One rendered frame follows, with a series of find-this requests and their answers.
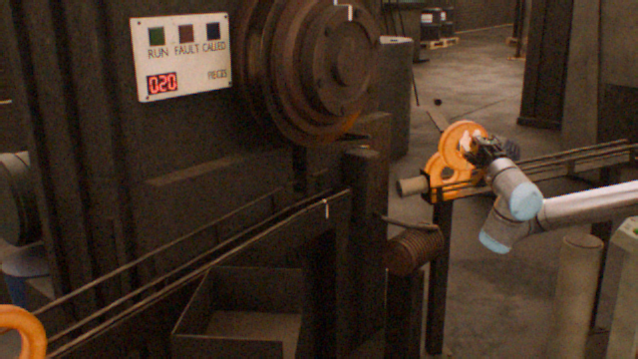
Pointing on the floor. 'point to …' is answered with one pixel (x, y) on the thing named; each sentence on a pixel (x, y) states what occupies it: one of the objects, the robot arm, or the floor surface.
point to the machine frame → (167, 167)
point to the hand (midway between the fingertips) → (464, 140)
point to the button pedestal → (618, 340)
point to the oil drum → (396, 90)
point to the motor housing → (407, 289)
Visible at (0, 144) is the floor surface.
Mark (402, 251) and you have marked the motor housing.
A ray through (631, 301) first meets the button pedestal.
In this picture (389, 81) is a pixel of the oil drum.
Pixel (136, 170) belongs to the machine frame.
